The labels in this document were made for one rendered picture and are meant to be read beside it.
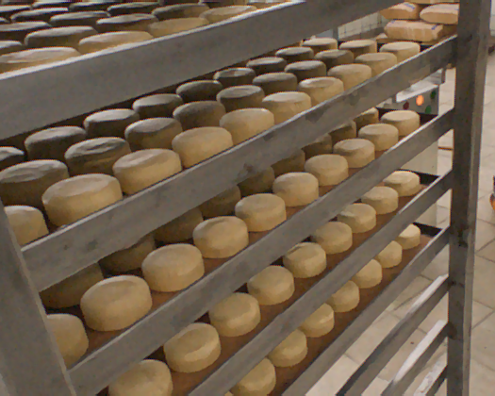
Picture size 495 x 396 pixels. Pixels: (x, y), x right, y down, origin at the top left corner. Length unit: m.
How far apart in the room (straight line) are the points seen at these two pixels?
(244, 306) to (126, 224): 0.21
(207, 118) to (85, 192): 0.17
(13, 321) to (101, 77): 0.14
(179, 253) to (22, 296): 0.20
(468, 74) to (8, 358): 0.60
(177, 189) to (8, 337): 0.14
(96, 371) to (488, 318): 2.10
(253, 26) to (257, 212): 0.18
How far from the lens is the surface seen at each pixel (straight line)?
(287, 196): 0.59
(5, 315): 0.34
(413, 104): 2.27
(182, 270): 0.48
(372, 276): 0.76
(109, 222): 0.39
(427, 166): 2.50
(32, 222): 0.40
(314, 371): 0.64
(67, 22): 0.56
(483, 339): 2.32
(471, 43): 0.76
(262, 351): 0.55
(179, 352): 0.54
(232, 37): 0.44
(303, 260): 0.63
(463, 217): 0.84
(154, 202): 0.40
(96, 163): 0.49
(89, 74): 0.37
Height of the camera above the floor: 1.49
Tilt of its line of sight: 28 degrees down
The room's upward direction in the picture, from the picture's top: 6 degrees counter-clockwise
